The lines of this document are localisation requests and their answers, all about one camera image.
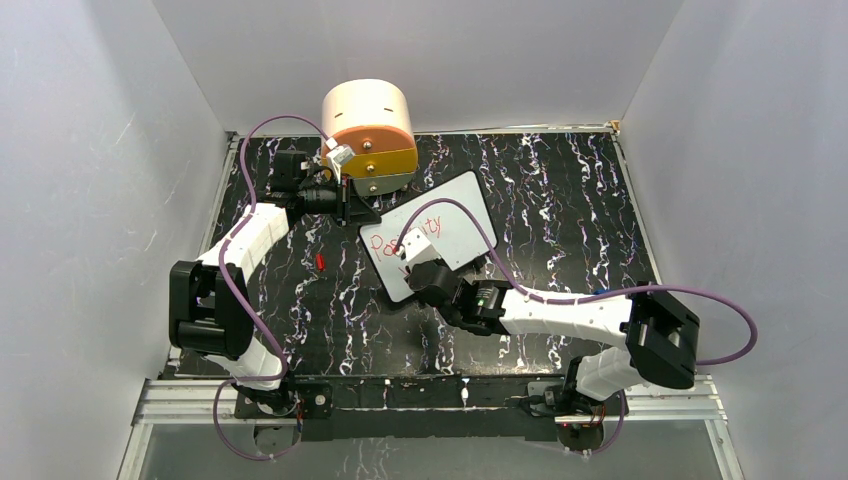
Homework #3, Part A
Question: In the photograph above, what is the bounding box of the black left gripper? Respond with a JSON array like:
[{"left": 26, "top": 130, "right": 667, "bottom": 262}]
[{"left": 300, "top": 175, "right": 382, "bottom": 229}]

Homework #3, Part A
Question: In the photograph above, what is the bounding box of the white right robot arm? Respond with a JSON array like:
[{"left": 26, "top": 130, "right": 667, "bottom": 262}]
[{"left": 406, "top": 260, "right": 700, "bottom": 414}]

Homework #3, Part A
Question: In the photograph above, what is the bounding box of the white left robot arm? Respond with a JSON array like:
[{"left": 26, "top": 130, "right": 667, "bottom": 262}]
[{"left": 168, "top": 145, "right": 380, "bottom": 416}]

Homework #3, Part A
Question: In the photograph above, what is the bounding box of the black framed whiteboard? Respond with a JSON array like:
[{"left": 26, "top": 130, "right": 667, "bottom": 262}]
[{"left": 359, "top": 170, "right": 498, "bottom": 303}]

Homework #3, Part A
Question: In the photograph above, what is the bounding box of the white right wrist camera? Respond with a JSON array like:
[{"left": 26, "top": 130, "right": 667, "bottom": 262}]
[{"left": 395, "top": 227, "right": 441, "bottom": 275}]

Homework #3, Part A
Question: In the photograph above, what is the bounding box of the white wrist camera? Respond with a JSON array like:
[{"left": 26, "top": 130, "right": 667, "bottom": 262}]
[
  {"left": 395, "top": 227, "right": 441, "bottom": 275},
  {"left": 324, "top": 137, "right": 355, "bottom": 182}
]

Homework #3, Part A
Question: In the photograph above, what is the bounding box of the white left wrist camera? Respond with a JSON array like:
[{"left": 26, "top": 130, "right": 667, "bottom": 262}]
[{"left": 324, "top": 137, "right": 355, "bottom": 182}]

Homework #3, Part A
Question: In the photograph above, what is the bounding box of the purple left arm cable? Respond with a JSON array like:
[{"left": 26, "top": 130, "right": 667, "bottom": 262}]
[{"left": 211, "top": 115, "right": 331, "bottom": 463}]

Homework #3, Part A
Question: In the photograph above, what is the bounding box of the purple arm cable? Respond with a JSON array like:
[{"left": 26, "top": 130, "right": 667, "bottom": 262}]
[
  {"left": 394, "top": 197, "right": 759, "bottom": 457},
  {"left": 211, "top": 115, "right": 331, "bottom": 463}
]

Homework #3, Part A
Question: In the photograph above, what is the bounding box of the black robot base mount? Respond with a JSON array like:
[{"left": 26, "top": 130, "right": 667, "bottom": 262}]
[{"left": 234, "top": 375, "right": 617, "bottom": 450}]

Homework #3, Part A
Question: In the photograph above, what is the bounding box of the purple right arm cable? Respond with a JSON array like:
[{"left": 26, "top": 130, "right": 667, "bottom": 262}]
[{"left": 394, "top": 197, "right": 759, "bottom": 457}]

